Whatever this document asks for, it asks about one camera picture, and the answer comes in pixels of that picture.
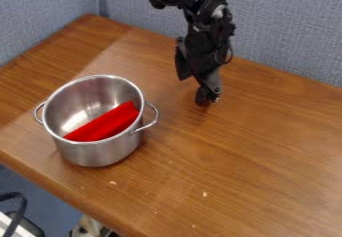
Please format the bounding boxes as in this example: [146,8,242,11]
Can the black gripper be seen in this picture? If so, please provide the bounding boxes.
[175,27,233,106]

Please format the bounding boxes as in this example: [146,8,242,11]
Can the red block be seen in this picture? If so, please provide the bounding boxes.
[64,101,139,142]

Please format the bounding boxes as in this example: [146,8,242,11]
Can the stainless steel pot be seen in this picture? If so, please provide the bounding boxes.
[34,75,157,167]

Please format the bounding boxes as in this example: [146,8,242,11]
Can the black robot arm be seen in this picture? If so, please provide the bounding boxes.
[149,0,237,106]

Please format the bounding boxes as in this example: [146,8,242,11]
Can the white black object under table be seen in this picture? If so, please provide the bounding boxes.
[66,215,120,237]

